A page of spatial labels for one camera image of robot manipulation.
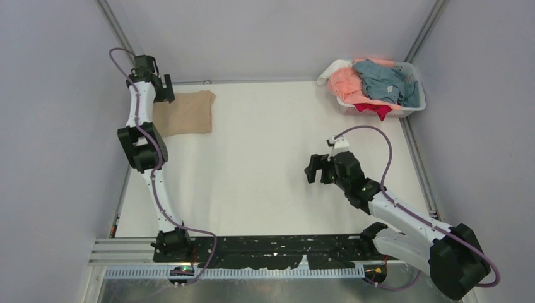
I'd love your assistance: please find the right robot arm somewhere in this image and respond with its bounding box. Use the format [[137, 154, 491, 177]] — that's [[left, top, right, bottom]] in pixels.
[[304, 151, 491, 300]]

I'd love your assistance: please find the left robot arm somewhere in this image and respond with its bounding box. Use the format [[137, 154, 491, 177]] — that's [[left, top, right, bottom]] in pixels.
[[117, 55, 194, 262]]

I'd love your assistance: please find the white cloth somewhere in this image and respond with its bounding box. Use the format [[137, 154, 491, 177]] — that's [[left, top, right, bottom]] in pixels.
[[316, 59, 353, 86]]

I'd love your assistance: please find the blue grey t shirt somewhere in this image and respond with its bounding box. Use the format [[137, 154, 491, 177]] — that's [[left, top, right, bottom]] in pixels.
[[353, 59, 420, 108]]

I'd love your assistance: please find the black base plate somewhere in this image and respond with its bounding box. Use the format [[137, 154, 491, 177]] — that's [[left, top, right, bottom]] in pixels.
[[151, 234, 384, 270]]

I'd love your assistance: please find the pink t shirt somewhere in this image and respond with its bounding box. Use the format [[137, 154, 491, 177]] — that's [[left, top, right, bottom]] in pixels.
[[326, 66, 402, 110]]

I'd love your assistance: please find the red t shirt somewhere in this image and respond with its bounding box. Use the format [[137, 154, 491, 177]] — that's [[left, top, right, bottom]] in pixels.
[[354, 103, 392, 121]]

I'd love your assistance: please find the white laundry basket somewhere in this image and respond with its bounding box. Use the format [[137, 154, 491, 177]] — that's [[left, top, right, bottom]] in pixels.
[[317, 59, 426, 121]]

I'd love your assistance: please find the beige t shirt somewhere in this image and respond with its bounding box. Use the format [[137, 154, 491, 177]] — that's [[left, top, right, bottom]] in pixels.
[[153, 90, 216, 137]]

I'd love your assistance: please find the white slotted cable duct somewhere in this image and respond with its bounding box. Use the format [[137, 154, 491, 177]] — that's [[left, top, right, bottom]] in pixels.
[[103, 264, 365, 280]]

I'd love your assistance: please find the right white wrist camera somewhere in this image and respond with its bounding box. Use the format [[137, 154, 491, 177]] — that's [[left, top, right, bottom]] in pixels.
[[326, 135, 350, 157]]

